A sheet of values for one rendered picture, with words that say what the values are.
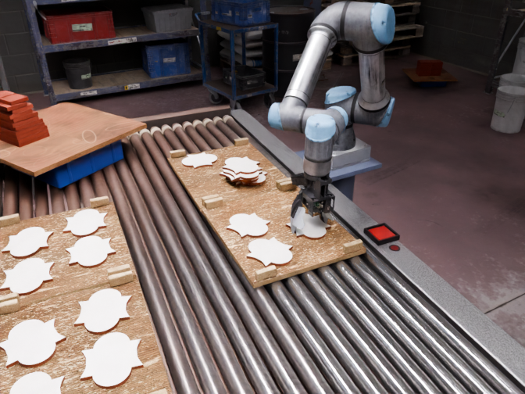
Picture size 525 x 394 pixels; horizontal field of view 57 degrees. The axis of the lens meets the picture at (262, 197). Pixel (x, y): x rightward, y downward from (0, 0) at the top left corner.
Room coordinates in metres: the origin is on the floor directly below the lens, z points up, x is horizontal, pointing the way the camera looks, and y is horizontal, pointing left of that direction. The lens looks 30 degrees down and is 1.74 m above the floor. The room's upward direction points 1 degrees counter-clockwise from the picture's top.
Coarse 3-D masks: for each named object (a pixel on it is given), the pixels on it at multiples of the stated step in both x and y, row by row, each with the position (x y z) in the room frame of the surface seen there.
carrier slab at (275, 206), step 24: (288, 192) 1.42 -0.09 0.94; (216, 216) 1.27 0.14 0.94; (264, 216) 1.27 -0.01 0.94; (288, 216) 1.27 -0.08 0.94; (240, 240) 1.14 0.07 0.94; (288, 240) 1.14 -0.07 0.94; (312, 240) 1.14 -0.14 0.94; (336, 240) 1.14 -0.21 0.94; (240, 264) 1.03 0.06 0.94; (288, 264) 1.03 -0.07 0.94; (312, 264) 1.03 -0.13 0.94
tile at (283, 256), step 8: (256, 240) 1.13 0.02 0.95; (264, 240) 1.13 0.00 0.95; (272, 240) 1.13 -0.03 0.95; (248, 248) 1.09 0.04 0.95; (256, 248) 1.09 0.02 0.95; (264, 248) 1.09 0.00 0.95; (272, 248) 1.09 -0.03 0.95; (280, 248) 1.09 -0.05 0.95; (288, 248) 1.09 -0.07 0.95; (248, 256) 1.05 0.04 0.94; (256, 256) 1.05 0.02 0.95; (264, 256) 1.05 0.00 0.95; (272, 256) 1.05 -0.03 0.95; (280, 256) 1.05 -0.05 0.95; (288, 256) 1.05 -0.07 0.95; (264, 264) 1.02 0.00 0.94; (272, 264) 1.02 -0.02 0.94; (280, 264) 1.02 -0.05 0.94
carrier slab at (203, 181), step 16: (176, 160) 1.67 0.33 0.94; (224, 160) 1.67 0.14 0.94; (256, 160) 1.67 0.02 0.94; (192, 176) 1.54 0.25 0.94; (208, 176) 1.54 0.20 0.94; (272, 176) 1.54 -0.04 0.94; (192, 192) 1.42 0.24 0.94; (208, 192) 1.42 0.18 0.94; (224, 192) 1.42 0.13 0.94; (240, 192) 1.42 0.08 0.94; (256, 192) 1.42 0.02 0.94
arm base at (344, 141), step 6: (348, 126) 1.77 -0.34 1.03; (348, 132) 1.77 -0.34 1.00; (354, 132) 1.81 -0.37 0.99; (342, 138) 1.76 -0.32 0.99; (348, 138) 1.76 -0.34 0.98; (354, 138) 1.81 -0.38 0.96; (336, 144) 1.76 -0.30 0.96; (342, 144) 1.75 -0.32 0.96; (348, 144) 1.76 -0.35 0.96; (354, 144) 1.78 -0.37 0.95; (336, 150) 1.75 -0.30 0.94; (342, 150) 1.75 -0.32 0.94
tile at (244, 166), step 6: (246, 156) 1.58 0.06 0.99; (228, 162) 1.54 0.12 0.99; (234, 162) 1.54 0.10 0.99; (240, 162) 1.54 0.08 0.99; (246, 162) 1.54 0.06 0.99; (252, 162) 1.54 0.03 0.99; (258, 162) 1.54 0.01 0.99; (228, 168) 1.49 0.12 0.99; (234, 168) 1.49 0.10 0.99; (240, 168) 1.49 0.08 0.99; (246, 168) 1.49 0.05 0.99; (252, 168) 1.49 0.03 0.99
